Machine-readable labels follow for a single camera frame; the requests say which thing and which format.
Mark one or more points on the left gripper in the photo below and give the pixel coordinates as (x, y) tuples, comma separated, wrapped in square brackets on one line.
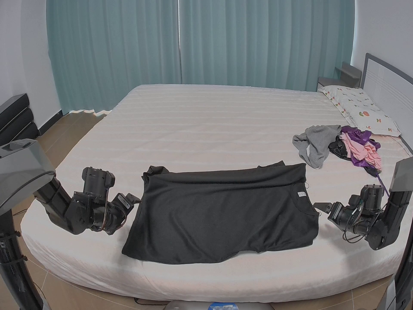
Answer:
[(109, 220)]

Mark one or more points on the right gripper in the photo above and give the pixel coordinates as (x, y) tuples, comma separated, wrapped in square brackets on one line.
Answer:
[(343, 220)]

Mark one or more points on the black T-shirt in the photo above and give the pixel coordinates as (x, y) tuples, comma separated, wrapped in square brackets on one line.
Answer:
[(219, 215)]

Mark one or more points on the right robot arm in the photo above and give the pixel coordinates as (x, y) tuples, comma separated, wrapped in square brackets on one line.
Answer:
[(392, 215)]

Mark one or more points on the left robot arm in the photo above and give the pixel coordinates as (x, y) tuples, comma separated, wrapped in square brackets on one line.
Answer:
[(55, 202)]

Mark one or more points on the pile of clothes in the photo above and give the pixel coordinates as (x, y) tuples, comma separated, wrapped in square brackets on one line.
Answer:
[(361, 149)]

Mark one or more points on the bed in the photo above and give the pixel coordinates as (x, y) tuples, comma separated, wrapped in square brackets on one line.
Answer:
[(209, 134)]

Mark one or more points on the grey garment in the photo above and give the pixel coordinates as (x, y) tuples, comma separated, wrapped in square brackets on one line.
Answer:
[(317, 140)]

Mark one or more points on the white printed pillow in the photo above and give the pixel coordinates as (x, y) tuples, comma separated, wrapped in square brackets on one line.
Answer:
[(361, 108)]

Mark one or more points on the grey bedside table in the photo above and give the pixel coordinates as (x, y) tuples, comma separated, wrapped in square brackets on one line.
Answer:
[(348, 73)]

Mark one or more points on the black chest of drawers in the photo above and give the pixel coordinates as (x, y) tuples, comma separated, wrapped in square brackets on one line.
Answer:
[(16, 118)]

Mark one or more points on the blue-green curtain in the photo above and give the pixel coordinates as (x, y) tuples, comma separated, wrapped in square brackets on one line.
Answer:
[(113, 44), (264, 34)]

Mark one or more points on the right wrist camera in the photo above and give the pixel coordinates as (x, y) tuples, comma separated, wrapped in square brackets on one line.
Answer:
[(354, 201)]

